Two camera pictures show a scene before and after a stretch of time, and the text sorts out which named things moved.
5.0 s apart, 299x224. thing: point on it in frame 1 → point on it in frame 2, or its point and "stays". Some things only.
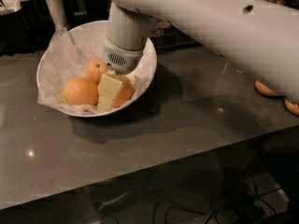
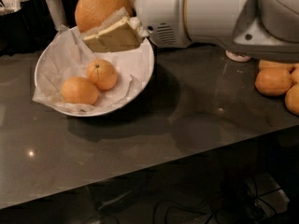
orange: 292,106 stays
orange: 124,92 → 100,3
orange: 81,91 stays
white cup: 57,9 stays
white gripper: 121,59 → 160,11
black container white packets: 22,25 stays
